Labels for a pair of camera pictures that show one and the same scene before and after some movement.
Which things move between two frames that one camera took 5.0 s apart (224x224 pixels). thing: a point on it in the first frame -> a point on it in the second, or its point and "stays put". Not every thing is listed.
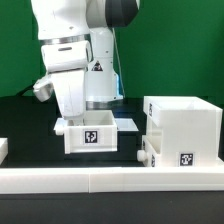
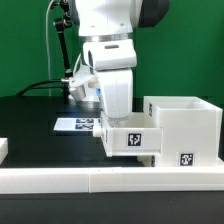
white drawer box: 95,133 -> 120,141
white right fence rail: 219,163 stays put
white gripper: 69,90 -> 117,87
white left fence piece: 4,149 stays put
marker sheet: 126,124 -> 77,124
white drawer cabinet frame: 191,130 stays put
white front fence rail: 107,180 stays put
